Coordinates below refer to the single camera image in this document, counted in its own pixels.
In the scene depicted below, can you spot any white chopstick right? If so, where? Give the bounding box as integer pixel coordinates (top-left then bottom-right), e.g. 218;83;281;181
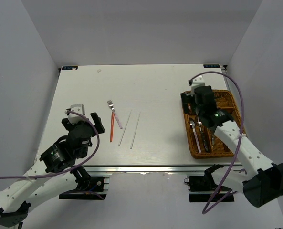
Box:
130;112;141;150

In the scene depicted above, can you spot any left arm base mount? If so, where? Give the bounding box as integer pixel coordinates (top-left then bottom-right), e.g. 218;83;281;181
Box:
59;167;109;200

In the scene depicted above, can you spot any spoon with pink handle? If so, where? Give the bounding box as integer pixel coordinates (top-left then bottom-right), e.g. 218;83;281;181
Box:
189;119;201;153

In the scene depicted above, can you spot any spoon with dark dotted handle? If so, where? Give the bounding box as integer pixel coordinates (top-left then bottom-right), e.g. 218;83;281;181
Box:
197;116;210;153

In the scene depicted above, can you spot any blue label corner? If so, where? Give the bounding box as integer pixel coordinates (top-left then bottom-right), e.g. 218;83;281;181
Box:
203;64;220;68
61;66;78;71

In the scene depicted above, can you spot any blue label right corner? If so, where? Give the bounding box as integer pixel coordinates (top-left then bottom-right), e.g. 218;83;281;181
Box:
203;64;220;68

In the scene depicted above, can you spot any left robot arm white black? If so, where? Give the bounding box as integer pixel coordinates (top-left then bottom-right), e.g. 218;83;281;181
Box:
0;109;105;228

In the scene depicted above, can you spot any knife with pink handle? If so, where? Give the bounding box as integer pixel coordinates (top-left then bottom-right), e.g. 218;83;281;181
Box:
187;104;192;114

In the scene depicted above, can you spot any white chopstick left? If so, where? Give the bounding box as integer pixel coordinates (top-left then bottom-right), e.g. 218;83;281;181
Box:
118;110;132;147

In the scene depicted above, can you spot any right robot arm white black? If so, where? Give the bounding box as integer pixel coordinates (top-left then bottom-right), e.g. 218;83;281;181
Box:
180;84;283;210

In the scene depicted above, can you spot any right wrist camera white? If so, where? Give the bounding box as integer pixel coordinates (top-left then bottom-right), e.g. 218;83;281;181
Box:
188;75;205;96

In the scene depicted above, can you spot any blue label left corner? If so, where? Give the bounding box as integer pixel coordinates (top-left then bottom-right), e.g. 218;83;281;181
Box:
61;66;78;71

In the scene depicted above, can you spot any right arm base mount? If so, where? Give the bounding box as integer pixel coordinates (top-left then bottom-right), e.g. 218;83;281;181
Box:
184;164;224;203

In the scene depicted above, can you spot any wicker cutlery basket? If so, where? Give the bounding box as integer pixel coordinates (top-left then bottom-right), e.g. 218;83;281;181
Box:
183;90;241;159

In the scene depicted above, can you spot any red chopstick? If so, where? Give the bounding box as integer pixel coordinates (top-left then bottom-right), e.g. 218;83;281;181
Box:
110;112;114;143

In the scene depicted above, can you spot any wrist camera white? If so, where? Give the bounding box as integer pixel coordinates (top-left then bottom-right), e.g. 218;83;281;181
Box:
188;75;205;96
65;104;85;125

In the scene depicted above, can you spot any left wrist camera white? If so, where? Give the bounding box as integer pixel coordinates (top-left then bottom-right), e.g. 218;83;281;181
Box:
65;104;85;125

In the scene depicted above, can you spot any white chopstick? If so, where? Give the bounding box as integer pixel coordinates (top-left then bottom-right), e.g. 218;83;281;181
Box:
118;110;132;147
130;112;141;150

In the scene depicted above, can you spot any fork with pink handle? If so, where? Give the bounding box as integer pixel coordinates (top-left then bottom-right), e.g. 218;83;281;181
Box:
107;100;123;129

